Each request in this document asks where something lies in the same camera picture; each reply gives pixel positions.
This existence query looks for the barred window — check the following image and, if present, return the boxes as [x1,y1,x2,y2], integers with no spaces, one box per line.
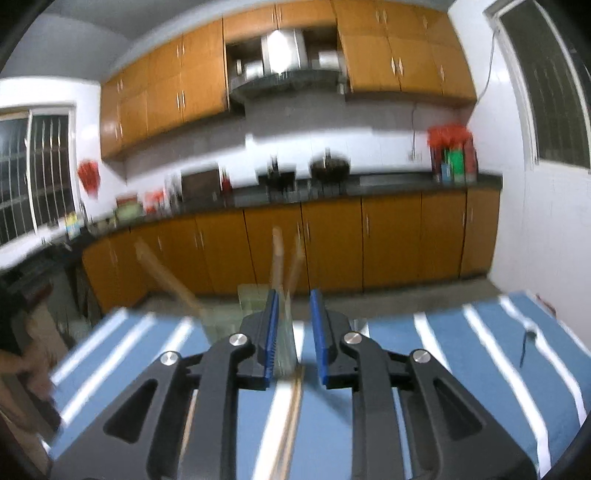
[484,0,591,171]
[0,105,78,252]

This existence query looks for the wok with metal lid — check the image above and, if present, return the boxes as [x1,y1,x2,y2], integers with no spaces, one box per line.
[308,148,352,184]

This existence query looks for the blue white striped tablecloth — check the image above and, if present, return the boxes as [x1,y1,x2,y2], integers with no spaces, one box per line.
[48,291,591,480]

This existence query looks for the grey wall cable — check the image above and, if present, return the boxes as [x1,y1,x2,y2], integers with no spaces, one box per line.
[475,27,500,103]

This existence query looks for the gas stove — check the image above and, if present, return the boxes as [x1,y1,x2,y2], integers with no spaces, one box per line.
[261,181,363,197]

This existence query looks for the green carton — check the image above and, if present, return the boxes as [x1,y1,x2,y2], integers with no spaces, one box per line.
[441,148,465,184]

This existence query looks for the small dark spoon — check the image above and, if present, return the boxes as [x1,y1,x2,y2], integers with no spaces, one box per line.
[518,328,537,369]

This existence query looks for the bundle of wooden chopsticks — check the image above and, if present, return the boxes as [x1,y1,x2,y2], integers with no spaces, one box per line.
[181,367,306,480]

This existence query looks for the wooden base cabinets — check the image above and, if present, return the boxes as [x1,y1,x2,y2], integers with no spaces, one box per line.
[82,187,502,311]

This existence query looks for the steel range hood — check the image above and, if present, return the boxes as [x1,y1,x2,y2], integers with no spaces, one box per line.
[225,28,348,108]

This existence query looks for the person's left hand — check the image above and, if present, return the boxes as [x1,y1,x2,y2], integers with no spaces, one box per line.
[0,348,52,402]

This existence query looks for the wooden wall cabinets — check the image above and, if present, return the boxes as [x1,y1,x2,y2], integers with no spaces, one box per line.
[99,0,479,161]

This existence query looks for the tall red bottle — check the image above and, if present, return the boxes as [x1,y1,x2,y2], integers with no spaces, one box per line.
[463,137,479,184]

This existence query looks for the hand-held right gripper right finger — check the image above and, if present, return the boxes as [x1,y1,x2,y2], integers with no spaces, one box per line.
[309,288,541,480]

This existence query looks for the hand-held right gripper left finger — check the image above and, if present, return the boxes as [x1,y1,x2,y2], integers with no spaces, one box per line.
[48,288,281,480]

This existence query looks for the orange plastic bag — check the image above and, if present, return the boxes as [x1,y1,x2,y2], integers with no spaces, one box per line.
[143,188,167,214]

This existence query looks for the black kitchen countertop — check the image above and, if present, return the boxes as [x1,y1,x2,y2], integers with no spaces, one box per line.
[0,172,504,280]

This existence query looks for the dark cutting board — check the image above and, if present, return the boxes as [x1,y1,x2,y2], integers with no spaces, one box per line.
[180,168,222,205]

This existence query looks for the green perforated utensil holder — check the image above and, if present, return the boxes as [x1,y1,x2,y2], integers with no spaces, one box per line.
[201,282,298,376]

